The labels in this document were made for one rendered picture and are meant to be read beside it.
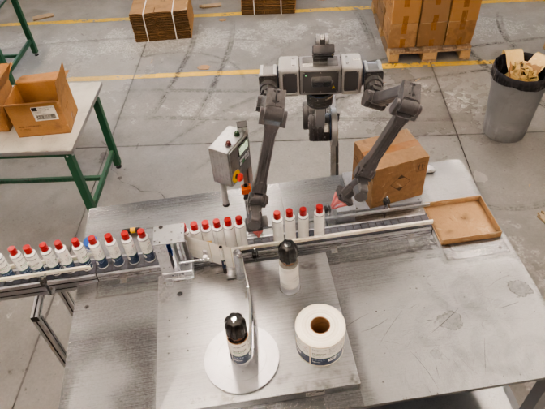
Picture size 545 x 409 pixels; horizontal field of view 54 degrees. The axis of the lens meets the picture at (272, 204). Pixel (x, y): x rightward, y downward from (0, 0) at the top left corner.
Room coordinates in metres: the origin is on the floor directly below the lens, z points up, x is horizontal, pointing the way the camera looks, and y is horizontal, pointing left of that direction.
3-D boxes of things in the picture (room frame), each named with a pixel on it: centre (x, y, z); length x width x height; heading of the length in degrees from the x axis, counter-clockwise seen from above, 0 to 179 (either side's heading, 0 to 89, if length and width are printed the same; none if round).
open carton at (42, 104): (3.01, 1.46, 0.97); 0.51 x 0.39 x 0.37; 1
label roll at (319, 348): (1.12, -0.15, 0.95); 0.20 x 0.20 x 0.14
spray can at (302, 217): (1.71, -0.14, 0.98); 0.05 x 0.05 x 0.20
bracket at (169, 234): (1.57, 0.46, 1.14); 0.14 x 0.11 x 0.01; 94
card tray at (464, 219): (1.77, -0.95, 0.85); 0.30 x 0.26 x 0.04; 94
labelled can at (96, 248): (1.64, 0.83, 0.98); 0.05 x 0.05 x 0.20
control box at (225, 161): (1.77, 0.16, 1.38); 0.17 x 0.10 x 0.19; 149
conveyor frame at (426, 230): (1.70, 0.05, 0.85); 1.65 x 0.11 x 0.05; 94
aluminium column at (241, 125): (1.84, 0.10, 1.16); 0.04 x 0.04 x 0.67; 4
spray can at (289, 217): (1.71, -0.08, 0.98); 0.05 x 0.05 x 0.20
